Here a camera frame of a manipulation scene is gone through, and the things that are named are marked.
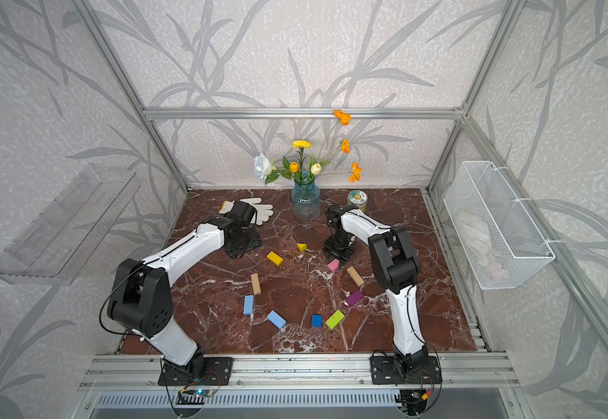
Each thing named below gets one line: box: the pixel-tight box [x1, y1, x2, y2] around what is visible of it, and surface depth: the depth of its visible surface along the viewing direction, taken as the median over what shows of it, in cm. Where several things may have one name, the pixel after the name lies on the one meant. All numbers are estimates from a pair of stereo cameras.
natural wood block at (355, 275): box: [346, 266, 365, 288], surface depth 95 cm
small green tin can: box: [347, 189, 368, 212], surface depth 110 cm
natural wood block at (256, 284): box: [249, 272, 262, 296], surface depth 93 cm
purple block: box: [345, 289, 365, 307], surface depth 90 cm
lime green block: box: [324, 309, 346, 330], surface depth 84 cm
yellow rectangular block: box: [266, 250, 284, 267], surface depth 99 cm
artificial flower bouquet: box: [253, 109, 364, 185], surface depth 90 cm
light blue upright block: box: [242, 294, 255, 316], surface depth 87 cm
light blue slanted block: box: [267, 309, 288, 330], surface depth 84 cm
